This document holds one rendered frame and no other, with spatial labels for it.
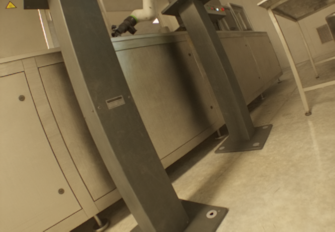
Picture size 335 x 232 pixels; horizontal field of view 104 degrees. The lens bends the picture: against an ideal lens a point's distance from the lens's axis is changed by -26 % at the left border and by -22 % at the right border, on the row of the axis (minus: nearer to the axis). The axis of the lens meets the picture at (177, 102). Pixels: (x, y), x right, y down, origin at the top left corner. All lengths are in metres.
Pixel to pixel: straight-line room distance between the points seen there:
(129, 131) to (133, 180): 0.13
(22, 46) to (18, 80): 0.31
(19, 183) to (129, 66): 0.67
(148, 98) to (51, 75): 0.46
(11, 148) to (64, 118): 0.21
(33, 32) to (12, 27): 0.10
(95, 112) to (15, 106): 0.41
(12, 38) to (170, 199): 1.03
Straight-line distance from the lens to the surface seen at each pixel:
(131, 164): 0.45
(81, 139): 0.73
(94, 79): 0.45
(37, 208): 0.77
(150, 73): 0.90
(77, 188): 0.75
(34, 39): 1.07
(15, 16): 1.17
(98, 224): 0.89
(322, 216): 0.55
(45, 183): 0.75
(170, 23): 1.77
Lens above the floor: 0.41
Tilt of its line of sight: 2 degrees down
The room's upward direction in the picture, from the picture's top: 23 degrees counter-clockwise
